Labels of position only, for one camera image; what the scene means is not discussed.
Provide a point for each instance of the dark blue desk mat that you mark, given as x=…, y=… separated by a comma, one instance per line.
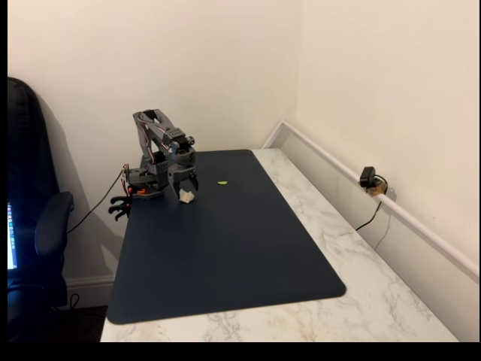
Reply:
x=225, y=244

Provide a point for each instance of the white baseboard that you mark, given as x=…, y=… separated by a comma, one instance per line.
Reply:
x=90, y=286

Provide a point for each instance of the lit laptop screen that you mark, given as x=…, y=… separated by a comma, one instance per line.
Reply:
x=11, y=237

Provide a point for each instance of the white wall rail trim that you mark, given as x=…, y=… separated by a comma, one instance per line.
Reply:
x=413, y=222

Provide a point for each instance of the black clamp orange tip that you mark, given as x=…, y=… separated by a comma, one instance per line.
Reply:
x=120, y=200
x=119, y=213

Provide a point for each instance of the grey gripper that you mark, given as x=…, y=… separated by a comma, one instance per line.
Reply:
x=183, y=170

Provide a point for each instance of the black webcam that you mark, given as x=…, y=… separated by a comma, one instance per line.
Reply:
x=366, y=176

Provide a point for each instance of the brown webcam mount block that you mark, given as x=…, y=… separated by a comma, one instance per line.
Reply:
x=377, y=189

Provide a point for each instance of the black office chair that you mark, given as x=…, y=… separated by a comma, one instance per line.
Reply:
x=30, y=169

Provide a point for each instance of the white plastic printed part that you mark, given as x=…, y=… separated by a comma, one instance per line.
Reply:
x=186, y=197

